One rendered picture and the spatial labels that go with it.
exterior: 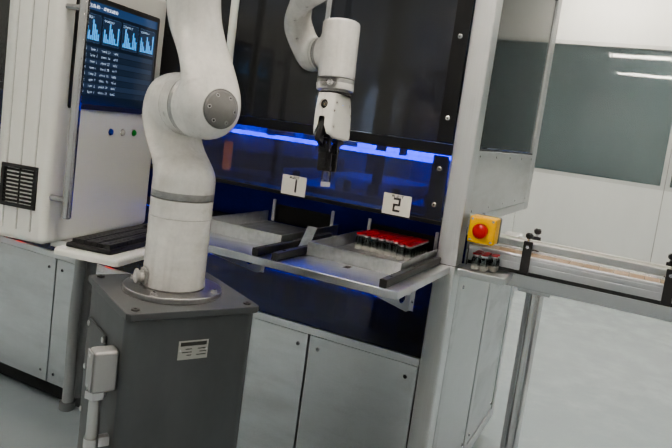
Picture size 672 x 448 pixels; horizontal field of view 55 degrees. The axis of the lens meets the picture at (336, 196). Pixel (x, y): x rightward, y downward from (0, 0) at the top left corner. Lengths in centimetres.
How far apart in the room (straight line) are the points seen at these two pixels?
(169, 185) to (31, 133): 73
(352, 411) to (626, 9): 508
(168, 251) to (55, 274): 149
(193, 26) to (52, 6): 72
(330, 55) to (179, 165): 43
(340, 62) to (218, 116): 37
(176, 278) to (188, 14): 48
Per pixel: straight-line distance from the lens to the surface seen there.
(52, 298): 274
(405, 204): 184
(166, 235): 125
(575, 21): 650
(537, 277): 189
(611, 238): 637
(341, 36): 145
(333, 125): 142
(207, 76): 119
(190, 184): 123
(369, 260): 162
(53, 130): 187
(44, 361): 283
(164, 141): 129
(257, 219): 209
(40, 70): 189
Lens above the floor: 123
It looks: 6 degrees down
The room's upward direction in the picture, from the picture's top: 8 degrees clockwise
